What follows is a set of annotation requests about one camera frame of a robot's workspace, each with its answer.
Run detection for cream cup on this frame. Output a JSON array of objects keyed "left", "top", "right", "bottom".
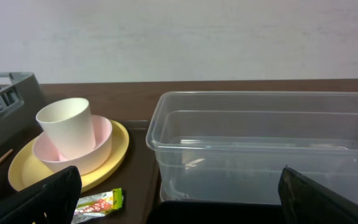
[{"left": 35, "top": 98, "right": 96, "bottom": 160}]

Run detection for pink bowl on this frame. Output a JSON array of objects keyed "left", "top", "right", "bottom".
[{"left": 32, "top": 115, "right": 112, "bottom": 175}]

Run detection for brown serving tray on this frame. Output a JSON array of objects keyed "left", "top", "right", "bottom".
[{"left": 0, "top": 120, "right": 160, "bottom": 224}]

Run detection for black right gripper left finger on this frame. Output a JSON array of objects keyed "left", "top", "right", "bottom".
[{"left": 0, "top": 166, "right": 82, "bottom": 224}]

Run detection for clear plastic container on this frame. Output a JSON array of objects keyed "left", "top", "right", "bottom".
[{"left": 146, "top": 91, "right": 358, "bottom": 205}]

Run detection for black waste tray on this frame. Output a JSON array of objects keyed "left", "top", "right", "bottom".
[{"left": 146, "top": 201, "right": 286, "bottom": 224}]

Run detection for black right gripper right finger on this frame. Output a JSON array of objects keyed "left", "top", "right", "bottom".
[{"left": 278, "top": 167, "right": 358, "bottom": 224}]

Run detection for green orange snack wrapper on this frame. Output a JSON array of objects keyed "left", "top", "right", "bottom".
[{"left": 71, "top": 188, "right": 124, "bottom": 224}]

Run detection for yellow plate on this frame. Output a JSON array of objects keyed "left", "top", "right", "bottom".
[{"left": 7, "top": 120, "right": 129, "bottom": 192}]

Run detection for grey dishwasher rack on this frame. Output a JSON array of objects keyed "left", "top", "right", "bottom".
[{"left": 0, "top": 72, "right": 46, "bottom": 145}]

